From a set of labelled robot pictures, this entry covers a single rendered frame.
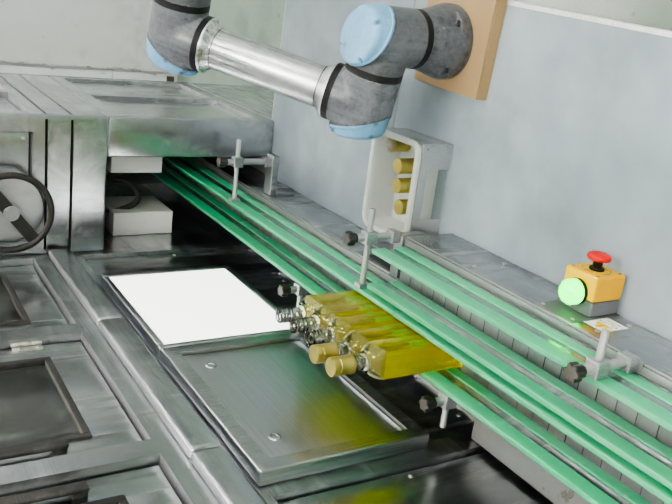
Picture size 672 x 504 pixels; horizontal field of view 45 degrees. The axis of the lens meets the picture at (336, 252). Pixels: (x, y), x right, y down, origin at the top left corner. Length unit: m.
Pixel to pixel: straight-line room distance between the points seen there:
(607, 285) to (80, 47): 4.07
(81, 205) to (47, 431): 0.90
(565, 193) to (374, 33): 0.45
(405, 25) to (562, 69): 0.30
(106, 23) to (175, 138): 2.82
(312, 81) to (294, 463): 0.74
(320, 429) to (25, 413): 0.53
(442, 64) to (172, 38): 0.55
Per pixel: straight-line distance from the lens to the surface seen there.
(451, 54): 1.65
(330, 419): 1.51
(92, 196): 2.28
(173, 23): 1.73
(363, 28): 1.57
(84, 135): 2.24
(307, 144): 2.26
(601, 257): 1.40
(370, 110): 1.61
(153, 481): 1.39
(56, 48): 5.03
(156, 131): 2.29
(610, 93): 1.46
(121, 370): 1.68
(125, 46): 5.13
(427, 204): 1.75
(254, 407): 1.52
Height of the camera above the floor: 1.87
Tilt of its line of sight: 31 degrees down
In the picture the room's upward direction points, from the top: 94 degrees counter-clockwise
